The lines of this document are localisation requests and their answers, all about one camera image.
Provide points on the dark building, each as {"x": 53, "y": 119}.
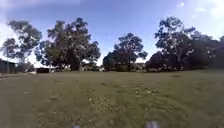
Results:
{"x": 7, "y": 66}

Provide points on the tall open-crowned tree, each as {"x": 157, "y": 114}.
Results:
{"x": 25, "y": 36}

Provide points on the green grass field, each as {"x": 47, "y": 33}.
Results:
{"x": 113, "y": 93}

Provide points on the round dark tree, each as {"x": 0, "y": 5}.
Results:
{"x": 126, "y": 51}

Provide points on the robot's own part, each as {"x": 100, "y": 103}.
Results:
{"x": 76, "y": 126}
{"x": 152, "y": 124}

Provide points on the large dark tree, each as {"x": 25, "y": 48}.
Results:
{"x": 70, "y": 46}

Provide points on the dark tree group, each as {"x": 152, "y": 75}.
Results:
{"x": 186, "y": 50}

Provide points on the small dark shed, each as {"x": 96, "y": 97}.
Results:
{"x": 42, "y": 70}

